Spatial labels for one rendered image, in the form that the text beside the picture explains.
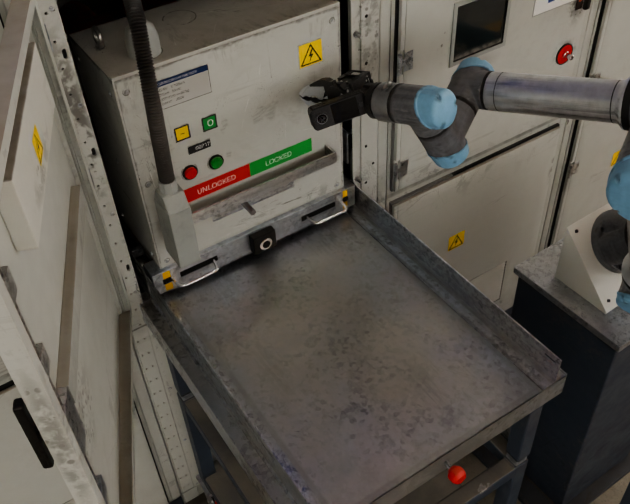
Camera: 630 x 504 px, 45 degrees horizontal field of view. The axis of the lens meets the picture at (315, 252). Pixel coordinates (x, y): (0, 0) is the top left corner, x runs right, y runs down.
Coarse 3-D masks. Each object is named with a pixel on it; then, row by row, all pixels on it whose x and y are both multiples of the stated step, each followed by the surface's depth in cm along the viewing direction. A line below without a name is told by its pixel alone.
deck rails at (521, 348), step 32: (384, 224) 180; (416, 256) 174; (448, 288) 167; (480, 320) 160; (512, 320) 151; (192, 352) 156; (512, 352) 153; (544, 352) 146; (224, 384) 142; (544, 384) 147; (256, 416) 145; (256, 448) 139; (288, 480) 129
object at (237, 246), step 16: (336, 192) 182; (352, 192) 185; (304, 208) 178; (320, 208) 182; (272, 224) 175; (288, 224) 178; (304, 224) 181; (224, 240) 171; (240, 240) 172; (208, 256) 169; (224, 256) 172; (240, 256) 175; (160, 272) 164; (192, 272) 169; (160, 288) 167
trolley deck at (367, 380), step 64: (256, 256) 178; (320, 256) 177; (384, 256) 176; (192, 320) 164; (256, 320) 163; (320, 320) 162; (384, 320) 162; (448, 320) 161; (192, 384) 152; (256, 384) 151; (320, 384) 150; (384, 384) 149; (448, 384) 149; (512, 384) 148; (320, 448) 139; (384, 448) 139; (448, 448) 138
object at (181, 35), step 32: (192, 0) 156; (224, 0) 155; (256, 0) 155; (288, 0) 154; (320, 0) 153; (160, 32) 146; (192, 32) 145; (224, 32) 145; (256, 32) 145; (96, 64) 138; (128, 64) 137; (160, 64) 137; (96, 96) 149; (96, 128) 161; (128, 160) 148; (128, 192) 160; (128, 224) 175
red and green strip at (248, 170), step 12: (300, 144) 167; (276, 156) 165; (288, 156) 167; (240, 168) 162; (252, 168) 163; (264, 168) 165; (216, 180) 160; (228, 180) 162; (240, 180) 163; (192, 192) 158; (204, 192) 160
